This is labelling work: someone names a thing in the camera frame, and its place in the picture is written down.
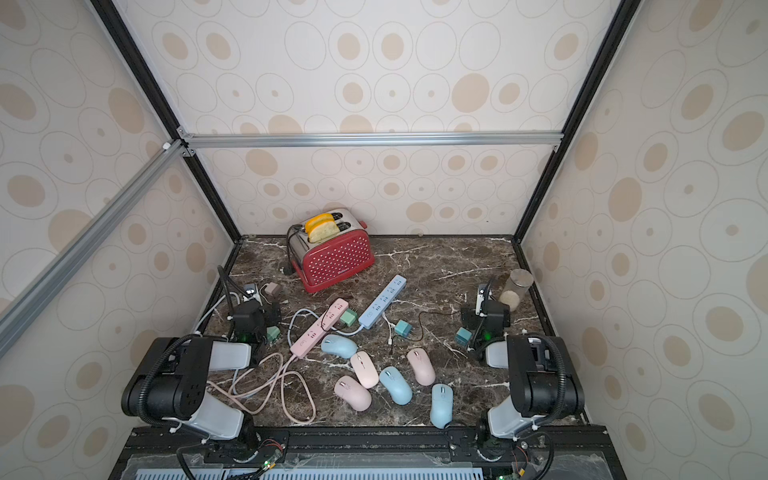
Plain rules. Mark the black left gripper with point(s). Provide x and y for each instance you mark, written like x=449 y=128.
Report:
x=271 y=314

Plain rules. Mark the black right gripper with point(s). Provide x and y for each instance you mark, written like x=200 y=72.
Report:
x=491 y=313

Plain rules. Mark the teal charger small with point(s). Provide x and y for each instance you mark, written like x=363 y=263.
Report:
x=463 y=337

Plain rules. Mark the black usb cables blue strip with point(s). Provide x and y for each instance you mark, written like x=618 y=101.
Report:
x=436 y=326

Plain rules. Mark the pink power strip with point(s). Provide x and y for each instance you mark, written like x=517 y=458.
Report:
x=319 y=328

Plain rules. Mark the pink mouse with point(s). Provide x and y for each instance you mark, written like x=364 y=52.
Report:
x=365 y=370
x=422 y=367
x=353 y=393

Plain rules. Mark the light blue power strip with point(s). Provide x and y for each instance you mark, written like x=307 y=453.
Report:
x=379 y=305

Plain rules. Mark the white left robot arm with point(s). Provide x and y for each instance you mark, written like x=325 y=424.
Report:
x=169 y=388

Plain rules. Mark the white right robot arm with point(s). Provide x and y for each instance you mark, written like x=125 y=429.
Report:
x=543 y=382

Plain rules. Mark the blue mouse near strip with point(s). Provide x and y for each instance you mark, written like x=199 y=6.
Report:
x=339 y=346

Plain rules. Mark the blue mouse far right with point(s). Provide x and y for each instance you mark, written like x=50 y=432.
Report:
x=442 y=402

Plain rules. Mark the blue mouse middle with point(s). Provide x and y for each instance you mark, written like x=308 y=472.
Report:
x=394 y=382

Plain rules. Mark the glass jar with powder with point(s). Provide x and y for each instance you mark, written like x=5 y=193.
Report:
x=516 y=286

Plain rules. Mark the red polka dot toaster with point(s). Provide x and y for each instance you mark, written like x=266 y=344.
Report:
x=322 y=265

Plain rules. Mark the yellow toast slice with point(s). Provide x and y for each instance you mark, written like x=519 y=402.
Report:
x=321 y=227

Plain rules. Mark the black front rail base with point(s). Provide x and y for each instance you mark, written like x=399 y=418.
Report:
x=456 y=452

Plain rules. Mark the silver back frame bar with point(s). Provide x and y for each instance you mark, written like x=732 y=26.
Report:
x=383 y=139

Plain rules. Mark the silver frame bar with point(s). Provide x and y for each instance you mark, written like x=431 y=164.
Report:
x=25 y=308
x=383 y=139

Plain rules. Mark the silver left frame bar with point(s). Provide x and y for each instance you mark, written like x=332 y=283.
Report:
x=25 y=308

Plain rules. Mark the black corner frame post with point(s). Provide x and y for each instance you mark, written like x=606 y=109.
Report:
x=111 y=19

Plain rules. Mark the black right frame post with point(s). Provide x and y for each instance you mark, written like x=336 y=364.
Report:
x=606 y=52

